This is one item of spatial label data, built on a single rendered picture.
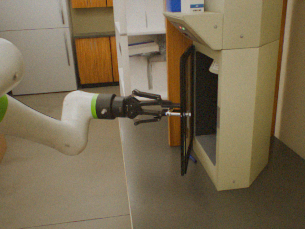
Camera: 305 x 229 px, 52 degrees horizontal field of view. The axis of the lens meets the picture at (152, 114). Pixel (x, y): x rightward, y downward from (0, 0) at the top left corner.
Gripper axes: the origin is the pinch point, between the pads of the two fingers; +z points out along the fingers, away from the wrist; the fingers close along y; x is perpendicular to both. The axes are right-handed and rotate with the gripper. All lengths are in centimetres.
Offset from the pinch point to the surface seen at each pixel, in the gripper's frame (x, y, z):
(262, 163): 6.8, -22.9, 31.7
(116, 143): 212, -120, -99
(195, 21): -11.0, 29.2, 8.8
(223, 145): -7.9, -9.1, 17.6
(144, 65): 117, -10, -38
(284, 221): -21.1, -26.0, 35.1
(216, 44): -8.9, 22.7, 14.5
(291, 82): 38, 0, 45
